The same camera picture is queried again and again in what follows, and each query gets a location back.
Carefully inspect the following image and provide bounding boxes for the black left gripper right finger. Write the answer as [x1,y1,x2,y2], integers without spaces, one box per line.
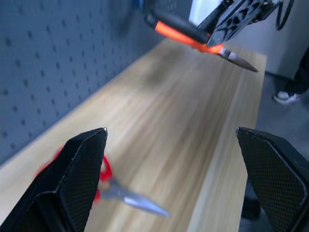
[235,126,309,232]

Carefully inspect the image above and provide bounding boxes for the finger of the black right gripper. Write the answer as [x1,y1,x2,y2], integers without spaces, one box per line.
[197,0,239,33]
[207,0,279,47]

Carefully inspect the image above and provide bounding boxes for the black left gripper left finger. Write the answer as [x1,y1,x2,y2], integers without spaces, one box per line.
[0,127,108,232]

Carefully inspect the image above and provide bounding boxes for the orange and black pliers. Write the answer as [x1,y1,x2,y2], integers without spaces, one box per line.
[144,8,259,73]

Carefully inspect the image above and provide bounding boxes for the grey pegboard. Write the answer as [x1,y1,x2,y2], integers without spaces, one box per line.
[0,0,193,167]

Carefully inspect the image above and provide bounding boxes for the person's dark trouser leg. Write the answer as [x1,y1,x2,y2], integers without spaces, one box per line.
[284,44,309,95]

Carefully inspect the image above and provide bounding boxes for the white and black sneaker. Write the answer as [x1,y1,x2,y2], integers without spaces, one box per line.
[273,90,301,105]

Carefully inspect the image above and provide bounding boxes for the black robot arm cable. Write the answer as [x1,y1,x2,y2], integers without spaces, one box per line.
[276,0,295,31]

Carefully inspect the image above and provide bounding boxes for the red handled scissors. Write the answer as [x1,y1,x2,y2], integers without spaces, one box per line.
[36,144,171,218]

